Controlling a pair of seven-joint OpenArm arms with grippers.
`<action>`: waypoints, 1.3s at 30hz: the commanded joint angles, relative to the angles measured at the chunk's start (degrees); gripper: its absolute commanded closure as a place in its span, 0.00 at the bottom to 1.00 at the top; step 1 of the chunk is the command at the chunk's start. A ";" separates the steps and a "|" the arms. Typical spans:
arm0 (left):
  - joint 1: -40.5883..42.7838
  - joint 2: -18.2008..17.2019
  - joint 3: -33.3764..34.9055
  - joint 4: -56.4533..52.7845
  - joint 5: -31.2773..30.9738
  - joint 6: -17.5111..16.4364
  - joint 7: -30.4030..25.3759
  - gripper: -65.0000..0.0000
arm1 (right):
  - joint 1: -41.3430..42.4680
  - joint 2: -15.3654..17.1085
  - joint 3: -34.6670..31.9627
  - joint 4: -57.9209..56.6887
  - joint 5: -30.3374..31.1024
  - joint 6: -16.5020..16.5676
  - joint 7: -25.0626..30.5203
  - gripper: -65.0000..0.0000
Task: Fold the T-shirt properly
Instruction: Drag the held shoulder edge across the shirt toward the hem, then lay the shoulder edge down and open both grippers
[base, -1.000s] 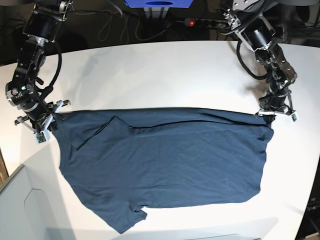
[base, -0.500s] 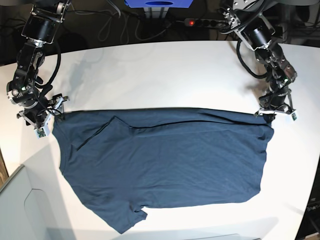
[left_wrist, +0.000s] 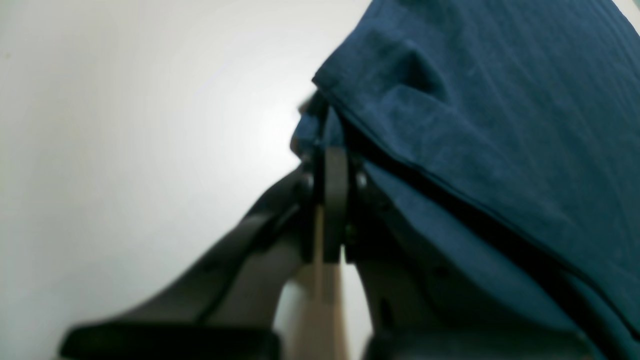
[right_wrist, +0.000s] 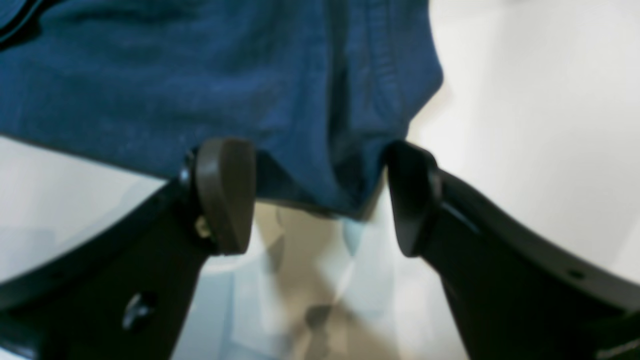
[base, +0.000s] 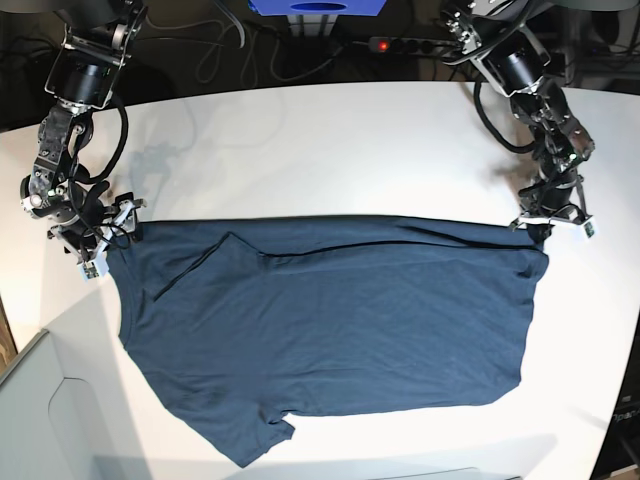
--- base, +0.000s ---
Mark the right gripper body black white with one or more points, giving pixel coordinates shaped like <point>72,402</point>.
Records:
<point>118,228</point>

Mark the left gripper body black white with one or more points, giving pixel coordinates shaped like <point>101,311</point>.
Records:
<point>559,202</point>

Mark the dark blue T-shirt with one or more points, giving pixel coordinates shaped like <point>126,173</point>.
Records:
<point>237,324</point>

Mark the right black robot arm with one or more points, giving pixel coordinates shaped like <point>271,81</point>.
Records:
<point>98,38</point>

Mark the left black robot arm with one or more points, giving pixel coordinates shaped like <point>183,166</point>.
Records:
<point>494,38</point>

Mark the grey panel lower left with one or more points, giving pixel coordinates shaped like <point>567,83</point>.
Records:
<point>52,426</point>

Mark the blue box on stand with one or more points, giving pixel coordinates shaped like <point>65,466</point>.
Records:
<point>321,7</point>

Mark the black power strip red switch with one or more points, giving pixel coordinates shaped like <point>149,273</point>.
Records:
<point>421,47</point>

